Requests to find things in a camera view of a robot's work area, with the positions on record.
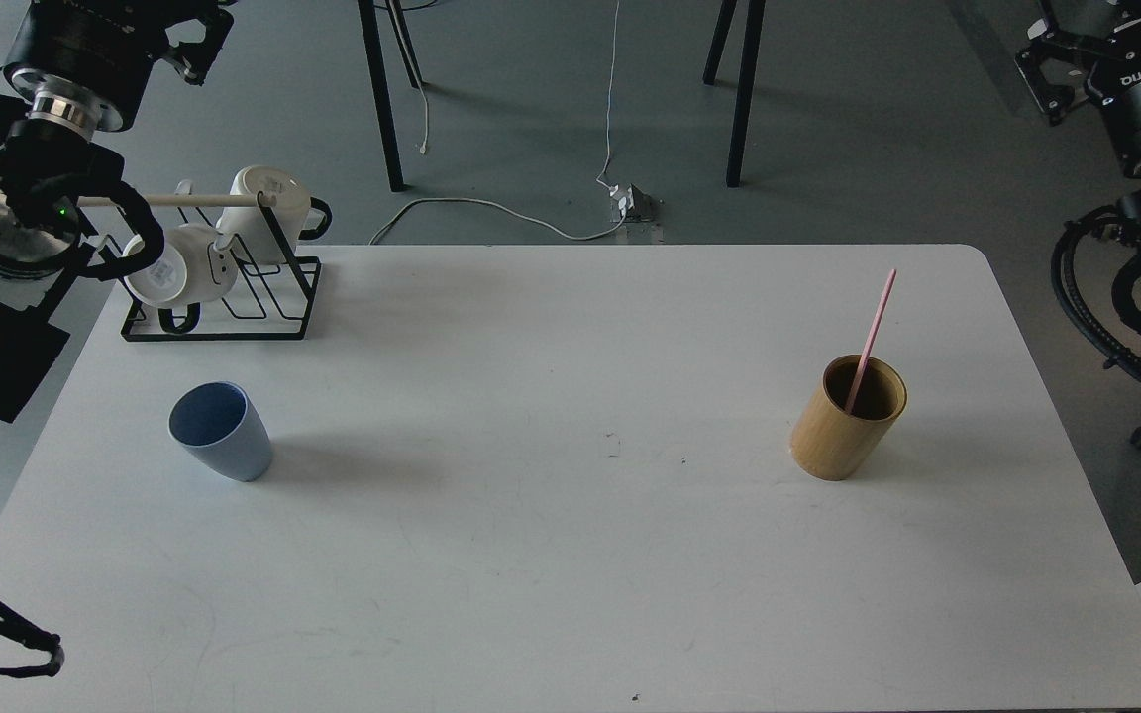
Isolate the white mug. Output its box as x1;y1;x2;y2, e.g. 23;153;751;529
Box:
123;222;238;310
217;165;333;265

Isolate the floor power socket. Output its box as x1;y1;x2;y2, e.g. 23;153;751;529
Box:
608;183;659;222

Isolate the bamboo cylinder holder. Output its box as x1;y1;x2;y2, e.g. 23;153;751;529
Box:
788;354;907;481

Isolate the pink chopstick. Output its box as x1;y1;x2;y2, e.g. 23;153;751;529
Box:
844;269;899;415

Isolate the light blue plastic cup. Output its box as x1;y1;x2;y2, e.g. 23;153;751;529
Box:
167;382;273;483

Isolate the white floor cable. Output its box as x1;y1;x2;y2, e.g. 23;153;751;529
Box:
369;0;631;246

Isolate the black table leg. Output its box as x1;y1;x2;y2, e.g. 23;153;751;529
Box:
701;1;767;188
355;1;424;193

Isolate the white mug rear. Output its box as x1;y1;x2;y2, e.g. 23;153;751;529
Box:
217;165;333;265

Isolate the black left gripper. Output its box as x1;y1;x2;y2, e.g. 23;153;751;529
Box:
5;1;234;133

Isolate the black wire mug rack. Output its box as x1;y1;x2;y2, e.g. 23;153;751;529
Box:
121;181;323;343

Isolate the black table leg left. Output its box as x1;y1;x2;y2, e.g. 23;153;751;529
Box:
355;1;424;193

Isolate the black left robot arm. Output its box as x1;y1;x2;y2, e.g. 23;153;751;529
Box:
0;1;234;423

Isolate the white mug front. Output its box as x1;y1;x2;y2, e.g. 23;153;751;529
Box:
123;222;238;310

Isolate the black table leg right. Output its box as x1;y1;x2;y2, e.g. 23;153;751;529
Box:
701;1;767;188

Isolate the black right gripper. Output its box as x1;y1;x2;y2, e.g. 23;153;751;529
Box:
1015;1;1141;179

